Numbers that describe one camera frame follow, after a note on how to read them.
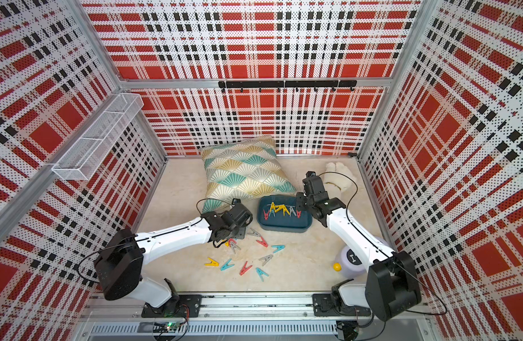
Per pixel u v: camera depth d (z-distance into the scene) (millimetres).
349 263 737
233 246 870
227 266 823
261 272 805
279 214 980
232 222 652
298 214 959
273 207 980
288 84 888
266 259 841
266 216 958
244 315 734
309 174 764
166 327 692
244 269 821
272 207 980
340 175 739
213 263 835
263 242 886
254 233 909
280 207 983
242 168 950
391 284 401
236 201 775
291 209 982
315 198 637
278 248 869
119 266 427
